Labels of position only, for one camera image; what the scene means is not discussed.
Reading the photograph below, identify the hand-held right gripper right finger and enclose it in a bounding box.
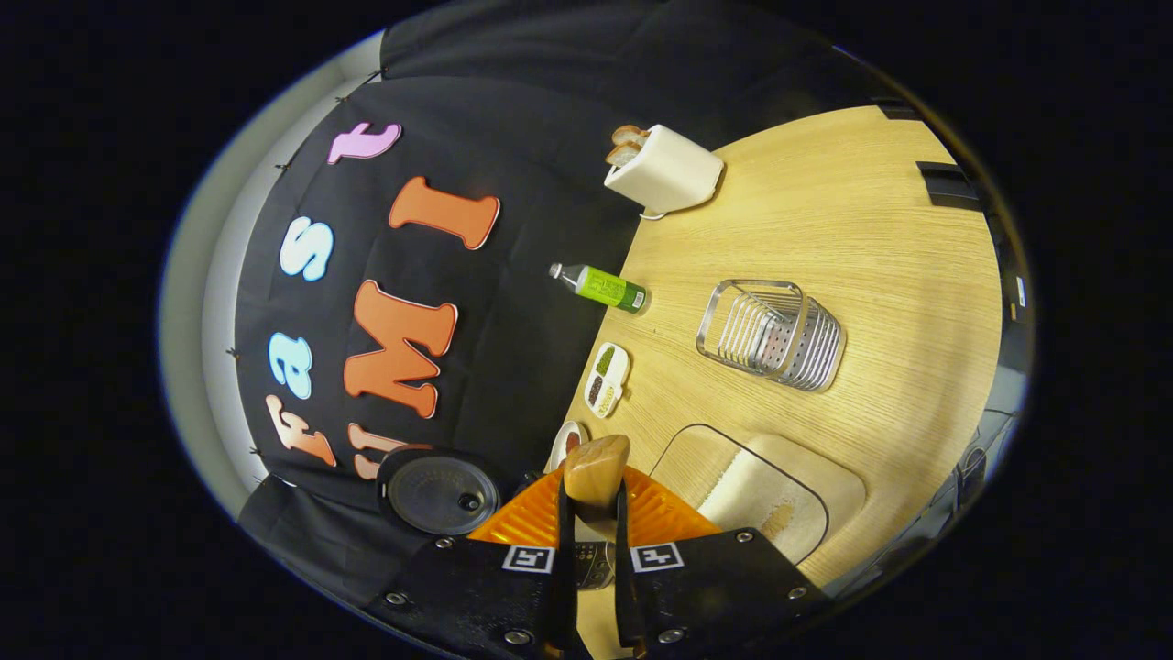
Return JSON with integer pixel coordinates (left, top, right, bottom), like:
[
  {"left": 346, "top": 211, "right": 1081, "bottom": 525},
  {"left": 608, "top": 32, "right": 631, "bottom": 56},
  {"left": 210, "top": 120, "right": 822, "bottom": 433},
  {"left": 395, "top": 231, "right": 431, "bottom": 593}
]
[{"left": 612, "top": 466, "right": 831, "bottom": 657}]

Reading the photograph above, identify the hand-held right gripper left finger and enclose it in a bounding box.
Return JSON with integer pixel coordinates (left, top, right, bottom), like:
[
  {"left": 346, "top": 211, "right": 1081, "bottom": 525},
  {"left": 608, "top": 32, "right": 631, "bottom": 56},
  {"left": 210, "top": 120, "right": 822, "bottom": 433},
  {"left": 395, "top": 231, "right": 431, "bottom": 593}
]
[{"left": 371, "top": 466, "right": 580, "bottom": 659}]

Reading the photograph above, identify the wooden spoon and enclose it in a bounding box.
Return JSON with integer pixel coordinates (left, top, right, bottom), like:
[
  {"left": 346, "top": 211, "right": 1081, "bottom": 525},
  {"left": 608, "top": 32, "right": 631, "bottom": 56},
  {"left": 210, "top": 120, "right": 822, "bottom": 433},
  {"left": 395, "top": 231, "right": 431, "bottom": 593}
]
[{"left": 562, "top": 434, "right": 632, "bottom": 544}]

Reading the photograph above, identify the black rice cooker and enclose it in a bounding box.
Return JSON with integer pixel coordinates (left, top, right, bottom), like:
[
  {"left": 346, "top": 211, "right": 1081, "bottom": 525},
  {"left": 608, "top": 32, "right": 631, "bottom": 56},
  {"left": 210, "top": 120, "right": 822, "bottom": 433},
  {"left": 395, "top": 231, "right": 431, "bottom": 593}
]
[{"left": 376, "top": 446, "right": 617, "bottom": 592}]

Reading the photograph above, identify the white rice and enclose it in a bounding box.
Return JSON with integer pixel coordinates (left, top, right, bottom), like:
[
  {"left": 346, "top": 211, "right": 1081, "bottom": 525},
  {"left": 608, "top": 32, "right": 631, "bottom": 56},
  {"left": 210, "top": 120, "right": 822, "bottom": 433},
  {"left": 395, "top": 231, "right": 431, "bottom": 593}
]
[{"left": 702, "top": 447, "right": 826, "bottom": 551}]

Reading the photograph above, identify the beige rice tray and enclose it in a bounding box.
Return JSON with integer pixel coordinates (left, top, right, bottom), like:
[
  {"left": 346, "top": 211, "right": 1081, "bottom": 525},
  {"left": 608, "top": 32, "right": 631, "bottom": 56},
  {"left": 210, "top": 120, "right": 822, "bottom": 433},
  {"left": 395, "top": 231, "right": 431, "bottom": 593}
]
[{"left": 649, "top": 423, "right": 868, "bottom": 567}]

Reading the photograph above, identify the metal wire chopstick holder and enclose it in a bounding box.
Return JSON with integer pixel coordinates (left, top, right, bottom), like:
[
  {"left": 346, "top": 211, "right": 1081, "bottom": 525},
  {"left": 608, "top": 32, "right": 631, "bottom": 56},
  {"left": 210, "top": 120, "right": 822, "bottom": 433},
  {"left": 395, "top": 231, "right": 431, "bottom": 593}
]
[{"left": 695, "top": 279, "right": 847, "bottom": 394}]

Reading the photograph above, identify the white divided bean dish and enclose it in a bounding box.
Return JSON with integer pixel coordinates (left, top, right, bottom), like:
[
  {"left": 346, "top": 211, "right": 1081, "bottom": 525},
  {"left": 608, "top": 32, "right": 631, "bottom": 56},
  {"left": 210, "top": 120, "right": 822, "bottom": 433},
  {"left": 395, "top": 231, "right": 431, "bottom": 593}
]
[{"left": 583, "top": 342, "right": 632, "bottom": 421}]

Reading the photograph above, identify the green drink bottle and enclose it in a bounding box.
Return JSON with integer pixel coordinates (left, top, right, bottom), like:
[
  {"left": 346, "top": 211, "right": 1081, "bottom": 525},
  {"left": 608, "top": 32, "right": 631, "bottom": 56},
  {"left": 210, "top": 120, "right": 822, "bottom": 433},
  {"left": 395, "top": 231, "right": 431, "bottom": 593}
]
[{"left": 548, "top": 262, "right": 650, "bottom": 316}]

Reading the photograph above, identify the white toaster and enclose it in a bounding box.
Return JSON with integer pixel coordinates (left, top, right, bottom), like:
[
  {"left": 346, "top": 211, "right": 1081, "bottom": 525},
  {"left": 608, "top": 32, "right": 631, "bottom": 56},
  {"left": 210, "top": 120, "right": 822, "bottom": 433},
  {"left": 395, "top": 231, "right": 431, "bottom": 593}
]
[{"left": 603, "top": 124, "right": 726, "bottom": 215}]

